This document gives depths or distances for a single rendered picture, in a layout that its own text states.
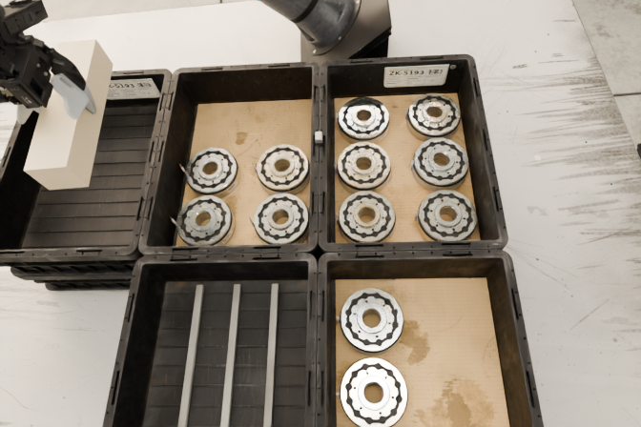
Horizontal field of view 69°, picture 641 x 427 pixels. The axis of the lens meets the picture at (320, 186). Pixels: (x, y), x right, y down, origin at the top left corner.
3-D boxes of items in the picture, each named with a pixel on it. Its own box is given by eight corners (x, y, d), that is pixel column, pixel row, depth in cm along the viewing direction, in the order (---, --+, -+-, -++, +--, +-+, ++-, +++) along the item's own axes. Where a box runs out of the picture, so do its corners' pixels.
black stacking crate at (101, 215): (66, 110, 108) (35, 76, 98) (191, 104, 106) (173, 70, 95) (12, 277, 90) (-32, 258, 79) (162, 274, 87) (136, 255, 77)
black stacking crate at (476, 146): (324, 98, 103) (320, 63, 93) (461, 92, 101) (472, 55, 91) (324, 273, 85) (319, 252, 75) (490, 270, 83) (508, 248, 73)
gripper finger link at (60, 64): (66, 97, 68) (12, 59, 61) (69, 88, 69) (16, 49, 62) (92, 89, 67) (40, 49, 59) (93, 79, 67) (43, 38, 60)
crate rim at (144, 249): (176, 75, 97) (173, 68, 95) (320, 69, 95) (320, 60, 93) (141, 259, 79) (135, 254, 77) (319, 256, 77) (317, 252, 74)
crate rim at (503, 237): (320, 69, 95) (320, 60, 93) (471, 61, 93) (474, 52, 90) (319, 256, 77) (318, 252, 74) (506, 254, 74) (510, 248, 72)
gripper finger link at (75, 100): (88, 137, 70) (34, 103, 62) (94, 106, 73) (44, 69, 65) (104, 132, 69) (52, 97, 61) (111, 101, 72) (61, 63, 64)
